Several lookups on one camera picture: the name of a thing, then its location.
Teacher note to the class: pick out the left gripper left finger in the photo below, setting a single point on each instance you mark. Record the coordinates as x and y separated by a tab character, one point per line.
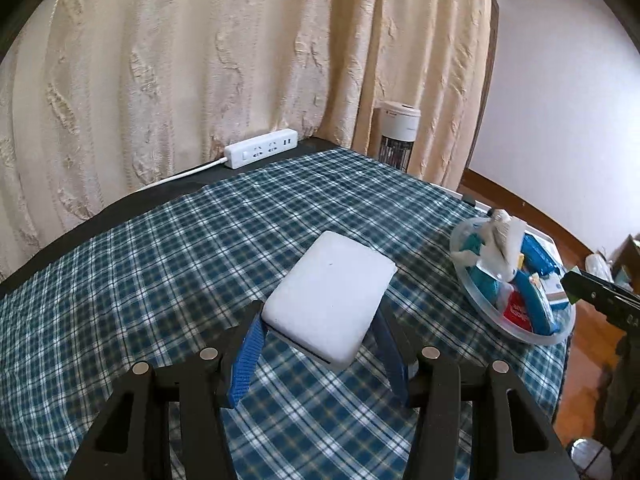
130	438

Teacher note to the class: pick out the beige patterned curtain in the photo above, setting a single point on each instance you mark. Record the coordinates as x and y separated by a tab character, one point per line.
102	97

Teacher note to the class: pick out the plaid blue tablecloth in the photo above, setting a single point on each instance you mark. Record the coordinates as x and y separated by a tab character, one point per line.
159	286

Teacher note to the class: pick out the blue white cracker packet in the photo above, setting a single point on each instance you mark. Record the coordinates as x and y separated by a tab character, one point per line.
537	305

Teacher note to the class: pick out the white plastic packet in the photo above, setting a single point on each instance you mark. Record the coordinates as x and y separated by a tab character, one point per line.
494	247

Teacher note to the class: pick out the clear plastic bowl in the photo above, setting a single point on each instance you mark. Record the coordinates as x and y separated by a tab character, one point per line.
565	318

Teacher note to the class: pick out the white power strip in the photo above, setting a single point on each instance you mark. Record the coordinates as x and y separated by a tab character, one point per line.
260	147

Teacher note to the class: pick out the dark blue snack packet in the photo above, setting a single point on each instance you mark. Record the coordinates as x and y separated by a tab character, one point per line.
536	259

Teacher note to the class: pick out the white tower fan heater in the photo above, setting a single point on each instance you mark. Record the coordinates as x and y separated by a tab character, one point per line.
398	124

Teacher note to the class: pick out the white sponge block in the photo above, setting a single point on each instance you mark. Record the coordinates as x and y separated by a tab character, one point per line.
326	303

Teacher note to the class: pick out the red balloon glue packet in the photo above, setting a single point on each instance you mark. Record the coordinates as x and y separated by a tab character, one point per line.
515	311

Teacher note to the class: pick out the white medicine box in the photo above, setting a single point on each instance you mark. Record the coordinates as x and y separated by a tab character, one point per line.
554	292

